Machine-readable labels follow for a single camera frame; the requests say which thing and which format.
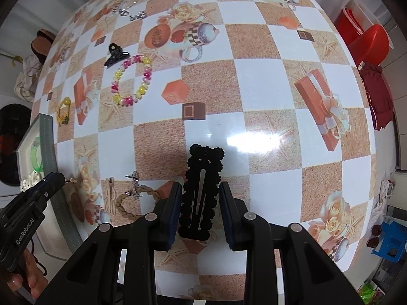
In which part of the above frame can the dark red cloth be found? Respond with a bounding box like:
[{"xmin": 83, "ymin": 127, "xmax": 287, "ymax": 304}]
[{"xmin": 359, "ymin": 62, "xmax": 395, "ymax": 131}]

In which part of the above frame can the beige hair clip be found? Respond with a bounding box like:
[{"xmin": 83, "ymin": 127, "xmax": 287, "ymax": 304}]
[{"xmin": 105, "ymin": 177, "xmax": 117, "ymax": 217}]

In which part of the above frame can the red plastic stool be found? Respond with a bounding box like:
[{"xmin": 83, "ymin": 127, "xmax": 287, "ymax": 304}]
[{"xmin": 348, "ymin": 23, "xmax": 391, "ymax": 67}]

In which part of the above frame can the silver charm earring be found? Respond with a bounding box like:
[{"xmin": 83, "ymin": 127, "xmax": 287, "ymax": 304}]
[{"xmin": 125, "ymin": 171, "xmax": 142, "ymax": 199}]

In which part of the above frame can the silver chain necklace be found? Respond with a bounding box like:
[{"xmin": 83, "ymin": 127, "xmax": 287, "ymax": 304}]
[{"xmin": 112, "ymin": 0, "xmax": 141, "ymax": 18}]

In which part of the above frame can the red and white plastic box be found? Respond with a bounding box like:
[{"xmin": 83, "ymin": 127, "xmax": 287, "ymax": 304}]
[{"xmin": 334, "ymin": 0, "xmax": 377, "ymax": 47}]

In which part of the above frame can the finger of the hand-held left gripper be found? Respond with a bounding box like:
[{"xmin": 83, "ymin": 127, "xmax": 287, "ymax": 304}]
[{"xmin": 34, "ymin": 172, "xmax": 66, "ymax": 200}]

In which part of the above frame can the white tray with grey rim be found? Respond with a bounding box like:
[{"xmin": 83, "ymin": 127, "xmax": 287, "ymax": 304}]
[{"xmin": 16, "ymin": 113, "xmax": 84, "ymax": 255}]

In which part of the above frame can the checkered printed tablecloth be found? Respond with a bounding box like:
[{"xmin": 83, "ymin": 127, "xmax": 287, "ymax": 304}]
[{"xmin": 30, "ymin": 0, "xmax": 377, "ymax": 301}]

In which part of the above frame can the green bangle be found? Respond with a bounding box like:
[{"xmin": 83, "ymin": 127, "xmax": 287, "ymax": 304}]
[{"xmin": 31, "ymin": 136, "xmax": 45, "ymax": 171}]

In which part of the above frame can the yellow sunflower hair tie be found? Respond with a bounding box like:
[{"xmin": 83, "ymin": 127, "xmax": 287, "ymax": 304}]
[{"xmin": 55, "ymin": 97, "xmax": 72, "ymax": 126}]

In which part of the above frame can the black beaded hair clip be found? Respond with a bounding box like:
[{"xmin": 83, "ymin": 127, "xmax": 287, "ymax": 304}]
[{"xmin": 178, "ymin": 144, "xmax": 226, "ymax": 241}]

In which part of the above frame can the pink yellow bead bracelet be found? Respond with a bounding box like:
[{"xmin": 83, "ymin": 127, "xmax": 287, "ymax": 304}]
[{"xmin": 110, "ymin": 54, "xmax": 152, "ymax": 108}]

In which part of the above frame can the brown handbag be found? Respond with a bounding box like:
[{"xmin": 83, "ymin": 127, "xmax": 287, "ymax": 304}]
[{"xmin": 30, "ymin": 29, "xmax": 58, "ymax": 66}]

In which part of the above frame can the person's left hand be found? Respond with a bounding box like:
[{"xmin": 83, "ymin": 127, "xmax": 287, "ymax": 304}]
[{"xmin": 7, "ymin": 250, "xmax": 49, "ymax": 302}]

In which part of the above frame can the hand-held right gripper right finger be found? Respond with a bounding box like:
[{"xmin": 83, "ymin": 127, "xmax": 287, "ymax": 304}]
[{"xmin": 219, "ymin": 181, "xmax": 365, "ymax": 305}]

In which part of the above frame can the cream cloth bag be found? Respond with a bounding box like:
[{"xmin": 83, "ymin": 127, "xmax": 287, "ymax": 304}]
[{"xmin": 14, "ymin": 54, "xmax": 44, "ymax": 102}]

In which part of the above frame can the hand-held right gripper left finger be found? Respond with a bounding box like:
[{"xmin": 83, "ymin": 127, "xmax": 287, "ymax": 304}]
[{"xmin": 41, "ymin": 182, "xmax": 183, "ymax": 305}]

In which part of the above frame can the black claw hair clip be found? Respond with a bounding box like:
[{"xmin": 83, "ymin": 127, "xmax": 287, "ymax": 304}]
[{"xmin": 104, "ymin": 42, "xmax": 130, "ymax": 69}]

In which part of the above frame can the white shell bracelet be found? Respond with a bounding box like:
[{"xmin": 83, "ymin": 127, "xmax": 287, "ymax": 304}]
[{"xmin": 20, "ymin": 171, "xmax": 45, "ymax": 193}]

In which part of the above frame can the blue plastic stool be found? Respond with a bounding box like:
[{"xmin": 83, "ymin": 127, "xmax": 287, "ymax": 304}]
[{"xmin": 372, "ymin": 221, "xmax": 407, "ymax": 263}]

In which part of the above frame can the brown braided bracelet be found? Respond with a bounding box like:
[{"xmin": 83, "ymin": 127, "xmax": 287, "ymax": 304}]
[{"xmin": 115, "ymin": 184, "xmax": 163, "ymax": 220}]

